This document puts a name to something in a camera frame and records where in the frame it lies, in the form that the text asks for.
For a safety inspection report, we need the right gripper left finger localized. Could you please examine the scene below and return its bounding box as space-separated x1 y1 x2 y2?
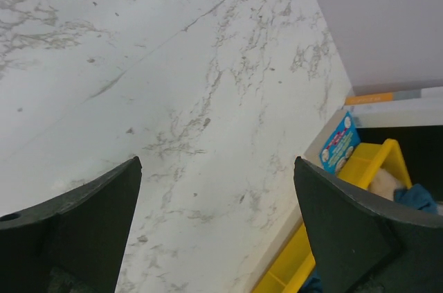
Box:
1 157 142 292

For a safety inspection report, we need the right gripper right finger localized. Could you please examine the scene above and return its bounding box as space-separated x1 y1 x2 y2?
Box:
293 157 442 292

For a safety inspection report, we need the beige t shirt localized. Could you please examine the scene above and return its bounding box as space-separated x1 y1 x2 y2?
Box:
368 168 407 201

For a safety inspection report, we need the blue t shirt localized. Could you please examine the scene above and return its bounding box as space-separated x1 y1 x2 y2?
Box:
394 184 437 215

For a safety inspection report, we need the yellow plastic bin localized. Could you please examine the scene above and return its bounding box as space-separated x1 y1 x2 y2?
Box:
251 139 412 292

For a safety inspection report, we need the blue small book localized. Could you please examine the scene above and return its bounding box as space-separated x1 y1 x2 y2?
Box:
318 110 361 175

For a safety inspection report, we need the black orange folder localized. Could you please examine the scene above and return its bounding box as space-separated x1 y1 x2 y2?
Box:
343 87 442 202

